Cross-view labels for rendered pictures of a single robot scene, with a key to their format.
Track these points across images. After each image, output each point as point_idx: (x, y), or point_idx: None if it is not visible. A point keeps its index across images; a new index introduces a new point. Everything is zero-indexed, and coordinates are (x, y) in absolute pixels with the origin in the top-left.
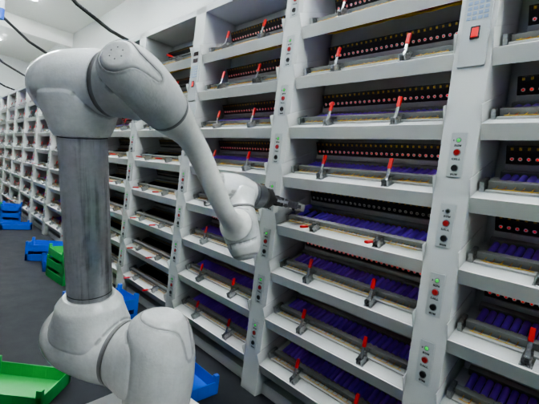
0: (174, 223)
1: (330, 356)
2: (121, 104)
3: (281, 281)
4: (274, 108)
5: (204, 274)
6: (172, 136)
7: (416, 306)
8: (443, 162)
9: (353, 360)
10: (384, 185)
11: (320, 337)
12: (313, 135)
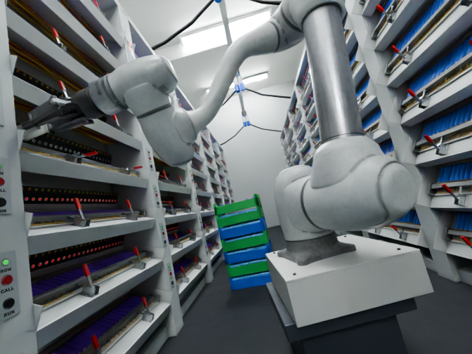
0: None
1: (129, 282)
2: (300, 40)
3: (50, 243)
4: None
5: None
6: (265, 53)
7: (153, 206)
8: (140, 126)
9: (138, 270)
10: (121, 130)
11: (105, 283)
12: (47, 50)
